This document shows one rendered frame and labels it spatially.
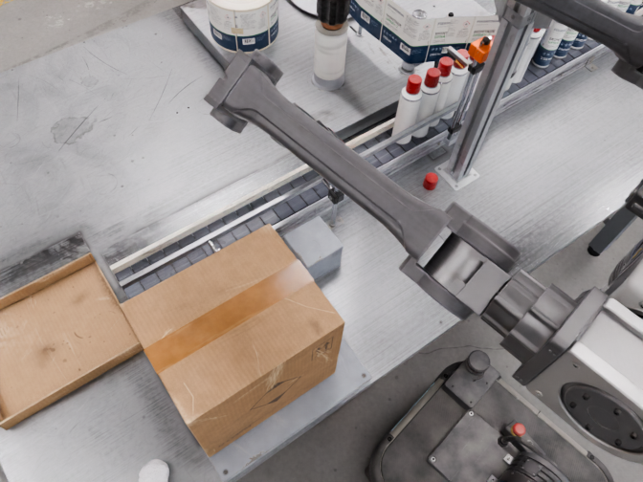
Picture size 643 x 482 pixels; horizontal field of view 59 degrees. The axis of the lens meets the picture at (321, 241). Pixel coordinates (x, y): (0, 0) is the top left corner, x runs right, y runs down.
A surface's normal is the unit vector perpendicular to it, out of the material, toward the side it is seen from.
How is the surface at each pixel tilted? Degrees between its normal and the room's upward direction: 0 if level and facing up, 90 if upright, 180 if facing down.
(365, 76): 0
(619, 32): 67
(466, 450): 0
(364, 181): 35
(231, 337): 0
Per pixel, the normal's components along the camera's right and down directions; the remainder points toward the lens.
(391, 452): 0.04, -0.51
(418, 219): -0.20, 0.01
